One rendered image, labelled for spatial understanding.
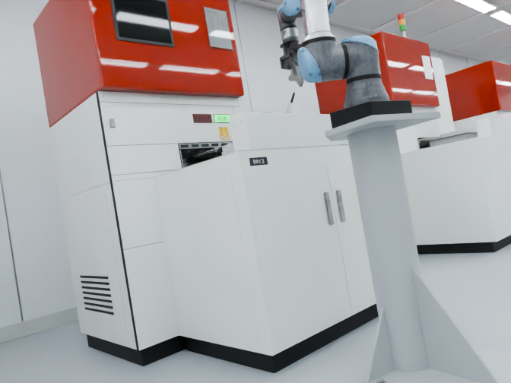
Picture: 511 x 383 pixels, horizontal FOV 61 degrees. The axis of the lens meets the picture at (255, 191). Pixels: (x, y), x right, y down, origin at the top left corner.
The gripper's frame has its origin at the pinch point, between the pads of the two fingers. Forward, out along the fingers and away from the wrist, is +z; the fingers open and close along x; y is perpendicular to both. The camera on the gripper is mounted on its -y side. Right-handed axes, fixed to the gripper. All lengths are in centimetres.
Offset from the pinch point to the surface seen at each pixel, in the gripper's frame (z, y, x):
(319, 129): 21.5, -4.0, -1.9
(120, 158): 19, 58, 61
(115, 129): 6, 58, 61
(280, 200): 49, -4, 29
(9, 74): -69, 207, 61
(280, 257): 70, -4, 34
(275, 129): 21.3, -4.0, 25.1
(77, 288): 78, 121, 66
